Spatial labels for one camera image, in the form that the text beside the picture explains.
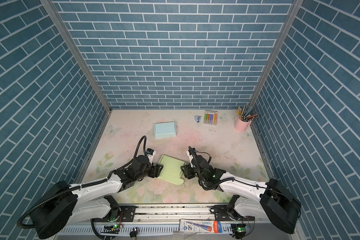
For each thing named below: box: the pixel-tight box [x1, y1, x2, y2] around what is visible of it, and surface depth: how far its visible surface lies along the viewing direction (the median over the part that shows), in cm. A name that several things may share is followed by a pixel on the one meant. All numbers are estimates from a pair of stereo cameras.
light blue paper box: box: [153, 121, 177, 140], surface depth 107 cm
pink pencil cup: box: [234, 116, 252, 132], surface depth 107 cm
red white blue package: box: [179, 219, 223, 234], surface depth 71 cm
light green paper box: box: [157, 154, 186, 186], surface depth 86 cm
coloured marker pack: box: [203, 110, 218, 126], surface depth 117 cm
